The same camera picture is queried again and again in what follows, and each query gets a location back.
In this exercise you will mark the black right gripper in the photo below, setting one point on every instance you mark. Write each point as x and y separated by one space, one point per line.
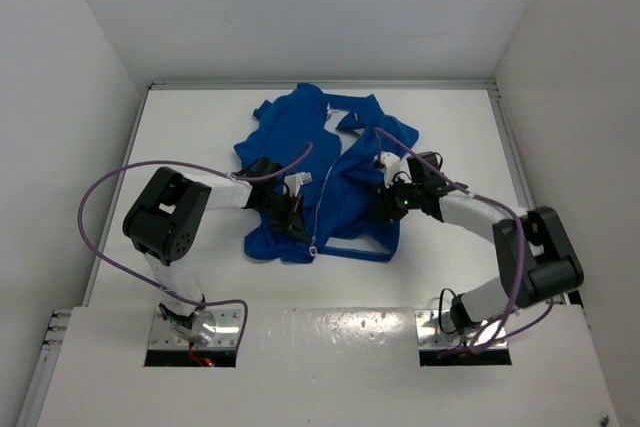
383 206

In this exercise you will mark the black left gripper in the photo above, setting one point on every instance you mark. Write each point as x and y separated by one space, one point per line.
292 222

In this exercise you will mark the blue zip-up vest jacket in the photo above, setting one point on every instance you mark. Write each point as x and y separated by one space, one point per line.
347 134

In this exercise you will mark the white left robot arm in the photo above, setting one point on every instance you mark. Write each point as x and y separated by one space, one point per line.
164 220

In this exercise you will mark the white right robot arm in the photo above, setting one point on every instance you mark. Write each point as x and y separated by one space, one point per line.
536 260

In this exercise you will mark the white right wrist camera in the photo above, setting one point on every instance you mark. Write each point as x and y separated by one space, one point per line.
390 165

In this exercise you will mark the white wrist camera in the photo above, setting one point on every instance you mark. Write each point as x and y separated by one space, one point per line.
294 182
390 165

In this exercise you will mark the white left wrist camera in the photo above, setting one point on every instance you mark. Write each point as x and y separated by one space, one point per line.
294 182

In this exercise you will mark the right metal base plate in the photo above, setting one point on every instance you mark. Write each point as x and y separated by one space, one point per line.
435 332

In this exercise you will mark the metal base plate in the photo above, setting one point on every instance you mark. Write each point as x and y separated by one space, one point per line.
435 332
216 329

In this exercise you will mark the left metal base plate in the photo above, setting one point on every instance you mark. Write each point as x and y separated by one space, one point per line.
216 329

